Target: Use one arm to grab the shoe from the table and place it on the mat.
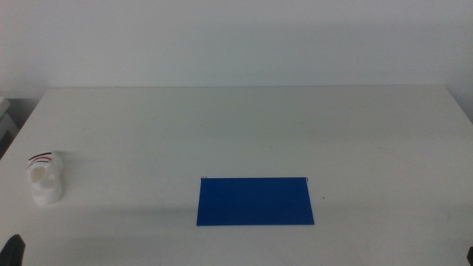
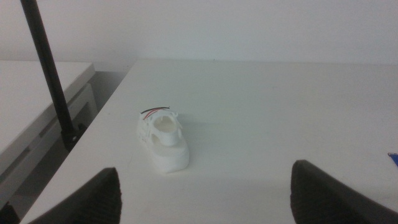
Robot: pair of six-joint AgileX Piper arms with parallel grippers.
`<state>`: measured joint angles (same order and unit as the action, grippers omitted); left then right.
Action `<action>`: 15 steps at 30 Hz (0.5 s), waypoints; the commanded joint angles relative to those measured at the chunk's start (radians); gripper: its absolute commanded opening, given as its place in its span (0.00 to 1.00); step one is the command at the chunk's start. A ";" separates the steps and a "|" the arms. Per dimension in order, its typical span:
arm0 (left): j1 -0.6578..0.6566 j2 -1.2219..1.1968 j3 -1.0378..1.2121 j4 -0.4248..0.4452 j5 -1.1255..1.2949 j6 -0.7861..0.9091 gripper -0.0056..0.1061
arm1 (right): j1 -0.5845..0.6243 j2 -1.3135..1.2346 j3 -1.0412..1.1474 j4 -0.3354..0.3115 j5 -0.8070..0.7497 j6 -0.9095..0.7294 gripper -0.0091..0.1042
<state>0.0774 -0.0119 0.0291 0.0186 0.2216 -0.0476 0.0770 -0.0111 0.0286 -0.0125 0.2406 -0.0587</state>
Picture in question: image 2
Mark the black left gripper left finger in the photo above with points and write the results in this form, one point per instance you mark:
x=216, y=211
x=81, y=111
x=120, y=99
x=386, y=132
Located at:
x=99, y=199

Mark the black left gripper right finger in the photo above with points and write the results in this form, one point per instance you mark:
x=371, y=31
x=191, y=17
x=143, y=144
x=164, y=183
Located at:
x=317, y=196

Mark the white toy shoe with stripes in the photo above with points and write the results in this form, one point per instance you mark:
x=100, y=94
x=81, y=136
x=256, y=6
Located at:
x=169, y=155

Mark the blue rectangular mat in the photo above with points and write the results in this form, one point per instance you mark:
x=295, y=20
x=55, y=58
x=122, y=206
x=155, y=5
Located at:
x=395, y=158

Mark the white side desk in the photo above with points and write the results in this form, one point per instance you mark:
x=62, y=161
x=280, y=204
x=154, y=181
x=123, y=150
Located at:
x=25, y=93

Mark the black pole with clamp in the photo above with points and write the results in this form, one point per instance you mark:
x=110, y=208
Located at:
x=46, y=62

